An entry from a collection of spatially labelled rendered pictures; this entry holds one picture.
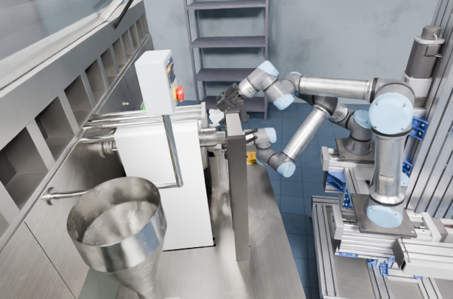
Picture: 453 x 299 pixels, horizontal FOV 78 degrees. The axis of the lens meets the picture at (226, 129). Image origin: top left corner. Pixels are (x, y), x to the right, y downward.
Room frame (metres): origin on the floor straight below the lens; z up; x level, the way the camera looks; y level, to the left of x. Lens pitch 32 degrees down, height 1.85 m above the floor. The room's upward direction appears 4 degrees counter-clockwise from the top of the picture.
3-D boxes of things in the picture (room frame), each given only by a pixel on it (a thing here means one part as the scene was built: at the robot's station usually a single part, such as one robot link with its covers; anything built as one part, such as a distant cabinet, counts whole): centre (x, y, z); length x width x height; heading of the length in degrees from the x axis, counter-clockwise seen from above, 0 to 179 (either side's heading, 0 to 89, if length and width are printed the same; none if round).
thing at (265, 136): (1.10, -0.17, 1.11); 0.11 x 0.08 x 0.09; 92
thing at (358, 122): (1.34, -0.77, 0.98); 0.13 x 0.12 x 0.14; 32
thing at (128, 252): (0.31, 0.18, 1.50); 0.14 x 0.14 x 0.06
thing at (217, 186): (1.00, 0.06, 1.05); 0.06 x 0.05 x 0.31; 92
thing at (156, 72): (0.48, 0.11, 1.66); 0.07 x 0.07 x 0.10; 86
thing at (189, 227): (0.70, 0.24, 1.17); 0.34 x 0.05 x 0.54; 92
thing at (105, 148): (0.78, 0.38, 1.34); 0.07 x 0.07 x 0.07; 2
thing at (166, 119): (0.48, 0.12, 1.51); 0.02 x 0.02 x 0.20
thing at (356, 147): (1.33, -0.78, 0.87); 0.15 x 0.15 x 0.10
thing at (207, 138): (0.78, 0.07, 1.34); 0.06 x 0.06 x 0.06; 2
